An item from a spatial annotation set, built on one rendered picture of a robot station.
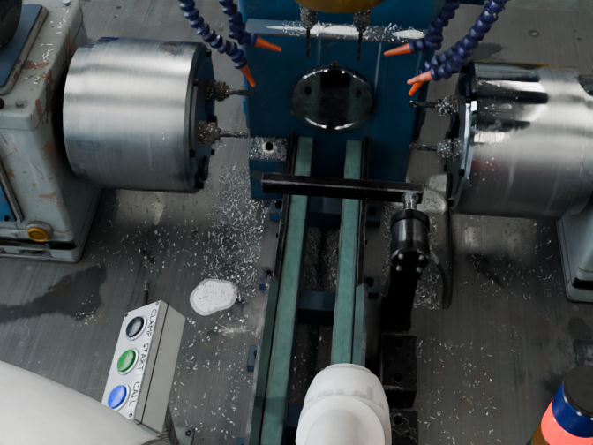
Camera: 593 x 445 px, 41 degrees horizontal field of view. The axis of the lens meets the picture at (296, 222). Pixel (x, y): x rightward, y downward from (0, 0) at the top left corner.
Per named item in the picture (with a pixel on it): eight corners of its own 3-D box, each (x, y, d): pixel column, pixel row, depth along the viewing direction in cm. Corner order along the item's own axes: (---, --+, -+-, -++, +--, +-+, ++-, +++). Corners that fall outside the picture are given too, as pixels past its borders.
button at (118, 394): (119, 393, 100) (108, 387, 99) (136, 388, 99) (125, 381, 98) (114, 415, 98) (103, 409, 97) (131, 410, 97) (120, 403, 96)
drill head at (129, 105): (48, 110, 152) (13, -1, 132) (240, 124, 150) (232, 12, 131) (7, 211, 136) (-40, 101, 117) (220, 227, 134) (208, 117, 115)
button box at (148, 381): (149, 329, 111) (122, 311, 108) (187, 316, 108) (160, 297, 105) (122, 446, 100) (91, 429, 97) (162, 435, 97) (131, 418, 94)
